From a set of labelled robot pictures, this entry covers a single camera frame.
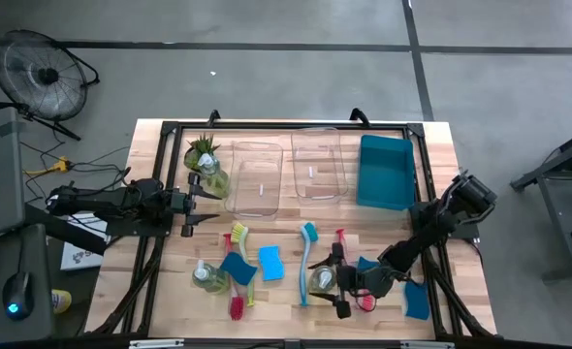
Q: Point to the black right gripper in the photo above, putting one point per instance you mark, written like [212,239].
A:
[363,281]

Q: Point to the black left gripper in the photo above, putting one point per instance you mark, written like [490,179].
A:
[179,202]

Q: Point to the green dish soap pump bottle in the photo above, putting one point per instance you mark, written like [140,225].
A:
[211,278]
[322,280]
[213,174]

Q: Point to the blue dish brush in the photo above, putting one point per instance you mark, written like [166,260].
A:
[305,262]

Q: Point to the blue scrub sponge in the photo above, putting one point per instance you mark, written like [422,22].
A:
[239,268]
[271,263]
[417,300]
[366,264]

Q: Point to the yellow-green dish brush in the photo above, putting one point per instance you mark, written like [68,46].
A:
[240,232]

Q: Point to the red and pink dish brush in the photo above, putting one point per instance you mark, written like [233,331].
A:
[367,303]
[236,307]

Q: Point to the small clear plastic bin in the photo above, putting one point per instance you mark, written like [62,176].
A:
[319,165]

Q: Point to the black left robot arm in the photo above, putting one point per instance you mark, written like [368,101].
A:
[97,201]

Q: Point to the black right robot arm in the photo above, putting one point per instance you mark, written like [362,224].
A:
[422,242]

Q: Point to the large clear plastic bin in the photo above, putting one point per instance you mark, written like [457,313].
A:
[254,179]

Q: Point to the small potted succulent plant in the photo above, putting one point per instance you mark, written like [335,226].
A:
[200,148]

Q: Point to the teal plastic bin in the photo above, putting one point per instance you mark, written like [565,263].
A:
[385,172]

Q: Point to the white printed box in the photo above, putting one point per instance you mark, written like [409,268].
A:
[80,249]

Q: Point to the yellow power plug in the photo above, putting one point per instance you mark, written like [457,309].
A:
[62,165]

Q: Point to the yellow cup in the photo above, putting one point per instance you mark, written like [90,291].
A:
[61,301]

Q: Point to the grey desk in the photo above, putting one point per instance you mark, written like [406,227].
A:
[41,271]

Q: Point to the black floor fan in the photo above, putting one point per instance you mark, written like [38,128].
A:
[48,75]

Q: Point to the black computer mouse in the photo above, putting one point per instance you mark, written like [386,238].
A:
[17,295]

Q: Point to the grey metal cart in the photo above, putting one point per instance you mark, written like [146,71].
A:
[567,274]

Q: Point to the silver metal bracket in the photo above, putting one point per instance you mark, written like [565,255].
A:
[155,344]
[426,345]

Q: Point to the black metal table frame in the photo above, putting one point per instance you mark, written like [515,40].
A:
[291,125]

